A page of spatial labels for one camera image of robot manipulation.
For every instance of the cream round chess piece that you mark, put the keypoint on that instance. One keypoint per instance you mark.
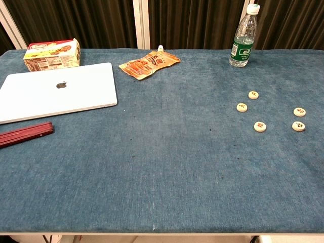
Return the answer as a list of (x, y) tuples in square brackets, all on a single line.
[(260, 126), (253, 95), (299, 112), (298, 126), (242, 107)]

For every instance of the blue fabric table cloth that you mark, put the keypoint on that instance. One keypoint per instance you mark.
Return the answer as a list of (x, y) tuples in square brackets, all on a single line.
[(177, 152)]

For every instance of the orange spouted snack pouch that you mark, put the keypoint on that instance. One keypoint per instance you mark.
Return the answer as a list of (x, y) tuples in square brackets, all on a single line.
[(149, 64)]

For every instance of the clear green-label water bottle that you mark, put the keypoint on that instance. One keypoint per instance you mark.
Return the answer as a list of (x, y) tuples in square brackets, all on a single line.
[(241, 50)]

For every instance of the silver closed laptop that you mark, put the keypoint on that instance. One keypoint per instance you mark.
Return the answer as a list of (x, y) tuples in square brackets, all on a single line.
[(50, 96)]

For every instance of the black pleated curtain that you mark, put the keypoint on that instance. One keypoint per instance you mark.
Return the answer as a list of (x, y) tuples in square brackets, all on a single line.
[(88, 22)]

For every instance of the yellow cookie box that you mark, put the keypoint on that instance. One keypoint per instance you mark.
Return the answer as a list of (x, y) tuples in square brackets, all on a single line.
[(50, 59)]

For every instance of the dark red folded fan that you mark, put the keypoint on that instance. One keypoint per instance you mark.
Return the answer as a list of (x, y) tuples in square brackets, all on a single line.
[(25, 134)]

